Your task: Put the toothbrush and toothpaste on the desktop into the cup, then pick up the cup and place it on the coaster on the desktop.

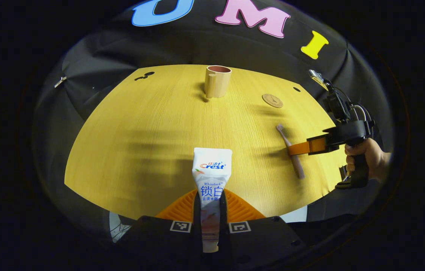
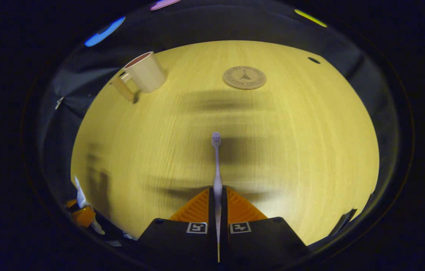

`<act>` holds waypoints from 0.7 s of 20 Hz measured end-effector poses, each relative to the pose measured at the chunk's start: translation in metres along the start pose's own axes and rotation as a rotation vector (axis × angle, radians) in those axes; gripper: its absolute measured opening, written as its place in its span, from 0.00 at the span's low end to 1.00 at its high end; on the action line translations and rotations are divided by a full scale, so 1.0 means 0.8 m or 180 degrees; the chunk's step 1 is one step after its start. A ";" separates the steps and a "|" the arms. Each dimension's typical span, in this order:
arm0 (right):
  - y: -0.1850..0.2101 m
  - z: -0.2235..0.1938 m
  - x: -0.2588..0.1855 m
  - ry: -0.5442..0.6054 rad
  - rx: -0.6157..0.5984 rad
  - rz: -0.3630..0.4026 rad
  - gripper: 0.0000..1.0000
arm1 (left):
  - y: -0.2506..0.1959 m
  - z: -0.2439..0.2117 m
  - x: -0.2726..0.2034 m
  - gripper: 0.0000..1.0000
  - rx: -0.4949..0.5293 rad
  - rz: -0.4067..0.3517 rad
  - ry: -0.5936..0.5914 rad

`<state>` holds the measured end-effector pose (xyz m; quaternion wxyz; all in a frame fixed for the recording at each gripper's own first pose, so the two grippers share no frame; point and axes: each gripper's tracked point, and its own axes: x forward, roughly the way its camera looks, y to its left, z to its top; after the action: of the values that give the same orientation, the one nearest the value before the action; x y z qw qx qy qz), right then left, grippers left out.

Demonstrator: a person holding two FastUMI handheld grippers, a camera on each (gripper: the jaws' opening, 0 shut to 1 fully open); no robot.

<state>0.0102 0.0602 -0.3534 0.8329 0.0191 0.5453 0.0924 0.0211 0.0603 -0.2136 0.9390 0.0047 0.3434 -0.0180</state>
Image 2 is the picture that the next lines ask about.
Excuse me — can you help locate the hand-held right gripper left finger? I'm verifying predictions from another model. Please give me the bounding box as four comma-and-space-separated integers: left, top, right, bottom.
137, 187, 217, 264

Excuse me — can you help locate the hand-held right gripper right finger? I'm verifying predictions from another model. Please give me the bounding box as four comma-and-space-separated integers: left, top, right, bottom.
220, 186, 311, 264

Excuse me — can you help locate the white toothpaste tube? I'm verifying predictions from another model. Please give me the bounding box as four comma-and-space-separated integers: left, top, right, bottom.
74, 176, 106, 236

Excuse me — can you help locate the pale purple toothbrush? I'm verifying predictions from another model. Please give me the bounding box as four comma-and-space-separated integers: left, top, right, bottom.
211, 132, 223, 263

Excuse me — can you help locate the round brown coaster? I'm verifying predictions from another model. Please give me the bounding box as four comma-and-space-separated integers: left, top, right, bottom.
223, 66, 267, 90

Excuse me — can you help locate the beige cup with brown inside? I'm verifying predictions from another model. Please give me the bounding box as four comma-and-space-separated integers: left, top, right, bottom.
109, 51, 167, 103

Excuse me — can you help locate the wooden desktop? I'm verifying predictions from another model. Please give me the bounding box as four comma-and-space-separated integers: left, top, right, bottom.
70, 40, 380, 247

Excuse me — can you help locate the black backdrop cloth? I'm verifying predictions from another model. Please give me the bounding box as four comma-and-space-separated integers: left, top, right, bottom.
41, 0, 403, 245

